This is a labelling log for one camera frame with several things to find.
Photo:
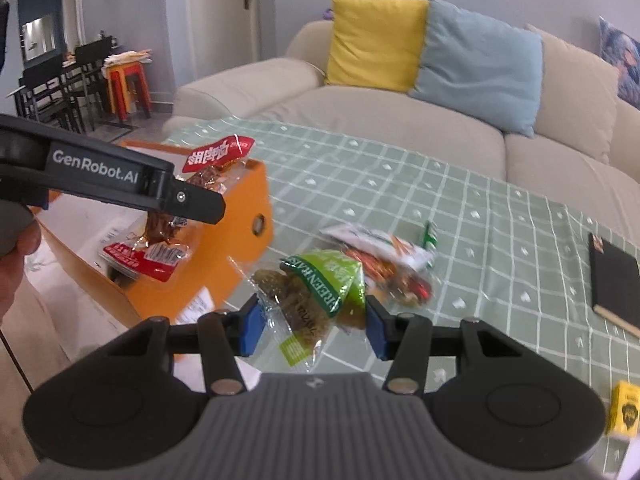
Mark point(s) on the beige sofa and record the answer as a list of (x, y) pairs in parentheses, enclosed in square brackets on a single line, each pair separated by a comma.
[(400, 130)]

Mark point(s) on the purple toy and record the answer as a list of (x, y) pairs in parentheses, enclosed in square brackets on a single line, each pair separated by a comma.
[(327, 13)]

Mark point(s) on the light blue pillow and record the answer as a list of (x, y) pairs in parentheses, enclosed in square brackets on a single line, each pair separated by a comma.
[(480, 65)]

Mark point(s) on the person's left hand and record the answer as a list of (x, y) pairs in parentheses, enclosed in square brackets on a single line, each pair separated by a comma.
[(17, 280)]

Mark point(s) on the yellow pillow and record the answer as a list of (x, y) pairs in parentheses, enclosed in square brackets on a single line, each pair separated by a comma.
[(375, 42)]

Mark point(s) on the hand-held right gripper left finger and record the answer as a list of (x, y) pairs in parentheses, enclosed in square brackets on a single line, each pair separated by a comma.
[(252, 327)]

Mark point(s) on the green raisin snack packet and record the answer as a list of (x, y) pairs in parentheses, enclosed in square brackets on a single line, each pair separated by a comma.
[(310, 295)]

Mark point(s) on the black notebook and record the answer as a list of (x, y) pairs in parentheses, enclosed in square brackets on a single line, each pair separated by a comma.
[(617, 280)]

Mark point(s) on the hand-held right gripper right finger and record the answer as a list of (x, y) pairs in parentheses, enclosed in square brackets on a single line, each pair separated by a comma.
[(377, 327)]

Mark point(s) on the meat snack packet red label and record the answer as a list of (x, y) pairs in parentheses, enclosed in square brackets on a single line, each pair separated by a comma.
[(160, 240)]

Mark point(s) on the anime print pillow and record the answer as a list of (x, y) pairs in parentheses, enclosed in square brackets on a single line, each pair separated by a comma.
[(625, 60)]

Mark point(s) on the small green tube packet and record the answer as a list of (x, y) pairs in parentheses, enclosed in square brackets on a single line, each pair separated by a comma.
[(430, 235)]

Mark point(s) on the white green snack packet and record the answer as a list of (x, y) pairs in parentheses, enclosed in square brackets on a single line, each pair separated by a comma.
[(370, 240)]

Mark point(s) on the stacked red orange stools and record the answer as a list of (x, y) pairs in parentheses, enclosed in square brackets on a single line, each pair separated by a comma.
[(127, 90)]

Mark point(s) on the clear orange mixed snack packet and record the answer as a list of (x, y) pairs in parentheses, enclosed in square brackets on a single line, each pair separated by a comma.
[(400, 285)]

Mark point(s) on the white door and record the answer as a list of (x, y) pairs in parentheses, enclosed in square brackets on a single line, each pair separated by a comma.
[(225, 20)]

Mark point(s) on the small yellow box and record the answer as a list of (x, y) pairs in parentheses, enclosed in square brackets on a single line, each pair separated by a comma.
[(625, 407)]

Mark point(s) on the orange cardboard box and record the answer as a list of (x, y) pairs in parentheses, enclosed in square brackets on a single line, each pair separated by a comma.
[(220, 255)]

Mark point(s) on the cloth bundle on stools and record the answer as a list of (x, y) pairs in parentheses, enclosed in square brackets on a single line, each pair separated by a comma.
[(125, 57)]

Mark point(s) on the beige cushion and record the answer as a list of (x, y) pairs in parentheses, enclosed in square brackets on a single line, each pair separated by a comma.
[(575, 95)]

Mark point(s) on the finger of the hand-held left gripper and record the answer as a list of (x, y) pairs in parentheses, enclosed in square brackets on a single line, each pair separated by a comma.
[(195, 200)]

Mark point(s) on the green checked tablecloth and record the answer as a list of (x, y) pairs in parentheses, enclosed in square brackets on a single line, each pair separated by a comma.
[(475, 240)]

